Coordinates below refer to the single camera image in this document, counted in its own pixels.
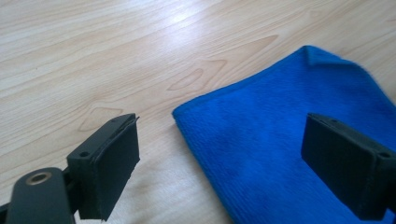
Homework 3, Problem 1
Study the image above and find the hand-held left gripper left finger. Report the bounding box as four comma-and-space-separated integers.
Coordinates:
65, 112, 141, 223

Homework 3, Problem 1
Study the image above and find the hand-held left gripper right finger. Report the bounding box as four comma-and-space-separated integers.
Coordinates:
300, 112, 396, 222

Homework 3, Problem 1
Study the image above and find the blue cloth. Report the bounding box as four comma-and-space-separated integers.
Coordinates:
171, 45, 396, 224

